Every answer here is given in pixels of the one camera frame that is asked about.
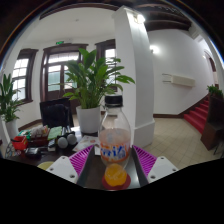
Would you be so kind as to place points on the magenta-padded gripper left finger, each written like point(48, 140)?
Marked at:
point(63, 166)

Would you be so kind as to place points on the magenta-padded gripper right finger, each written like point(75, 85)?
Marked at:
point(161, 166)

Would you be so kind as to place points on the orange soda plastic bottle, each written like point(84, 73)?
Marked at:
point(115, 146)

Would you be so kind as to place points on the white printed booklet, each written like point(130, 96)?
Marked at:
point(85, 143)

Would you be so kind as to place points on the green folded cloth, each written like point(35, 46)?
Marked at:
point(55, 132)

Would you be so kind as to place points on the flat round red coaster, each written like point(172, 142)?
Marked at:
point(126, 182)

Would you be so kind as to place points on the brown box of small jars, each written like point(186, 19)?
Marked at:
point(38, 136)

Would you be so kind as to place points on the green flat package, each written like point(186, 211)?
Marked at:
point(23, 132)

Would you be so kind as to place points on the black chair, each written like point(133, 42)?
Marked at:
point(56, 113)

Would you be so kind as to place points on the red carpeted stairs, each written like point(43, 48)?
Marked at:
point(197, 116)

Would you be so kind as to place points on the dark wooden cabinet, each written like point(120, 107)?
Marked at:
point(213, 126)

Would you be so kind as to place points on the leafy plant in white pot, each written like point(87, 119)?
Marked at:
point(91, 76)
point(8, 101)

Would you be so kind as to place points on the dark wooden double door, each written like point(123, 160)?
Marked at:
point(53, 78)

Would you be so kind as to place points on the small green plant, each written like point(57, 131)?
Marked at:
point(214, 91)

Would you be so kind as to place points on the dark-framed window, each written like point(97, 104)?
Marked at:
point(109, 55)
point(20, 78)

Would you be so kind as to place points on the green exit sign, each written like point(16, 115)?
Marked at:
point(59, 42)

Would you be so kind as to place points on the pillar-mounted emergency light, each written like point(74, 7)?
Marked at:
point(140, 18)

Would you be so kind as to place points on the white wall-mounted unit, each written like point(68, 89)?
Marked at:
point(181, 80)

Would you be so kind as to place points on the glowing wall lamp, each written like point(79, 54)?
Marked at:
point(154, 49)

